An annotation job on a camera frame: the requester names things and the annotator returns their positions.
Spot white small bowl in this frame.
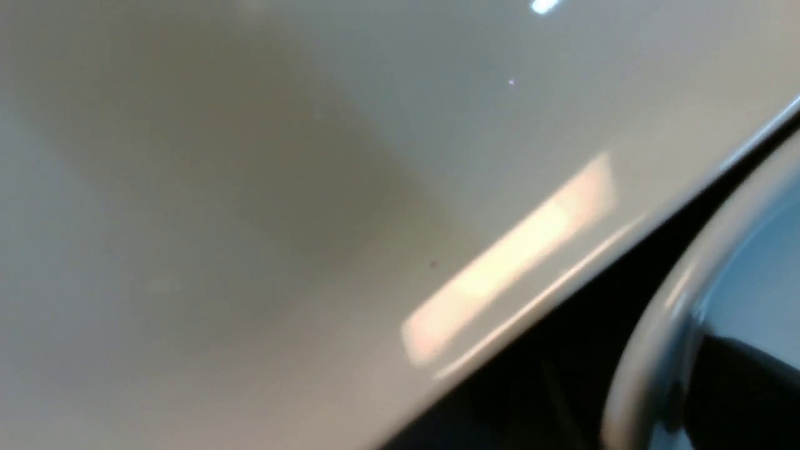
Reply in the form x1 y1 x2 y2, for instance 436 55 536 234
601 133 798 449

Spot large white square plate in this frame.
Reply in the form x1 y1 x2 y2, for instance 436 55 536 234
2 1 798 449

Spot black serving tray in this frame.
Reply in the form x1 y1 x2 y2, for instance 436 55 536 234
383 116 798 449

